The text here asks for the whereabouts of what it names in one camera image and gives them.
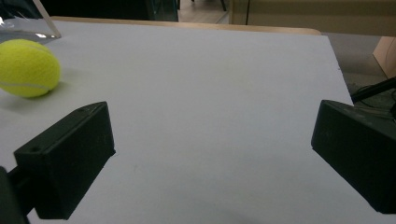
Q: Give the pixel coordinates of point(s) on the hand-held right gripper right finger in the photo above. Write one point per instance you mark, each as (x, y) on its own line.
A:
(358, 149)

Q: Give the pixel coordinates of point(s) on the clear plastic container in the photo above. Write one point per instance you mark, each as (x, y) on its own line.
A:
(25, 21)

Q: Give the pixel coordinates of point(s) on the yellow tennis ball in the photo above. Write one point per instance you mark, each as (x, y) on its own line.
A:
(26, 68)

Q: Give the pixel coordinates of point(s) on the black metal stand leg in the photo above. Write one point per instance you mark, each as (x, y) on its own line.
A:
(373, 90)

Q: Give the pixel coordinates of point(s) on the beige cabinet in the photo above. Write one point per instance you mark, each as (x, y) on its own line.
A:
(314, 15)

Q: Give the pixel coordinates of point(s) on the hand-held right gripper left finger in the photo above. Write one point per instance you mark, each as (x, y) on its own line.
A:
(67, 149)

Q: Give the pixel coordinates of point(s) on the dark curtain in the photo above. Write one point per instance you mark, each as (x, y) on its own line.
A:
(109, 8)

